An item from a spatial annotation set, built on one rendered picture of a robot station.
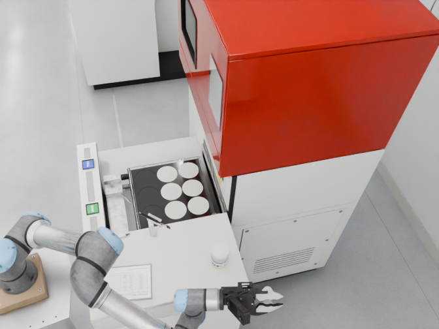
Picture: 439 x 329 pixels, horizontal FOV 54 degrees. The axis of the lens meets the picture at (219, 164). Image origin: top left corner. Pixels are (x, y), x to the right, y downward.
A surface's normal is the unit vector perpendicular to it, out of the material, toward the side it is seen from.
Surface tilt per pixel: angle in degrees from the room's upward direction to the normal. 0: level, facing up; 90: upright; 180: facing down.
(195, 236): 0
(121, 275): 0
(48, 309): 0
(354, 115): 90
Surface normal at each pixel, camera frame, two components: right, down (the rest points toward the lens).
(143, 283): 0.04, -0.63
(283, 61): 0.26, 0.76
